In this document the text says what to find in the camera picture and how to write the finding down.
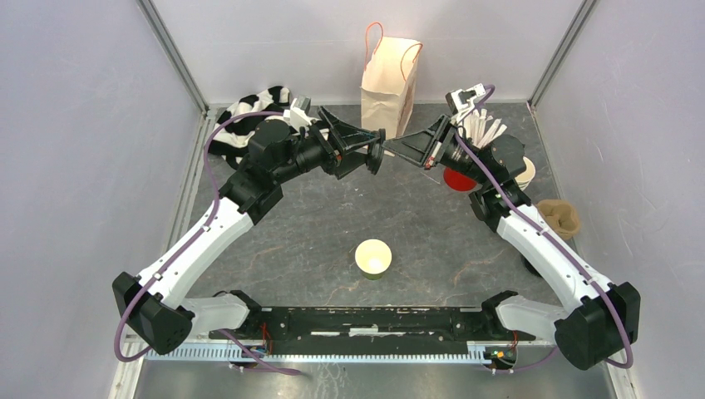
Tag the black cup lid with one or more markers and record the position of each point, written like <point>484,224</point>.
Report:
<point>375,153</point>

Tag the black white striped cloth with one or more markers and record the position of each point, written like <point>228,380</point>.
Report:
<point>240,120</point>

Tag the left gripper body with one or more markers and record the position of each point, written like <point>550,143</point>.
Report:
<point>329,152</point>

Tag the paper takeout bag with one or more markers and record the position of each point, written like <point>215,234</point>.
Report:
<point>388,81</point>

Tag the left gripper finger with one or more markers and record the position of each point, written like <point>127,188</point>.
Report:
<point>350,162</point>
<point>343,135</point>

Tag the metal cable duct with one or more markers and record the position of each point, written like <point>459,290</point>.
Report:
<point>231,353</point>

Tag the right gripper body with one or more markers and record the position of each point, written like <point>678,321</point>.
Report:
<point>442,145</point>

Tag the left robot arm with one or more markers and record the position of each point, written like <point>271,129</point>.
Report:
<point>154,303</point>

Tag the white wrapped straws bundle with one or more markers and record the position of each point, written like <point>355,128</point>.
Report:
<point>480,129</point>

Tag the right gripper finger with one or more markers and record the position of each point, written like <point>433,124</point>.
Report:
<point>416,156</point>
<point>419,139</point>

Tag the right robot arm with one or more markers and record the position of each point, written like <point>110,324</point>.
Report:
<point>597,320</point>

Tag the red straw holder cup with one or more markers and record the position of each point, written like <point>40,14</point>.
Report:
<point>457,181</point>

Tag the green paper coffee cup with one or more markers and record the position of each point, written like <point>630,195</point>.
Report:
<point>373,257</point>

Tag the stack of paper cups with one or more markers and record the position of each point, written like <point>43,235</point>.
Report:
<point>524,178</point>

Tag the brown cardboard cup carrier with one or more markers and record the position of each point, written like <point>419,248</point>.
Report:
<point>561,216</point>

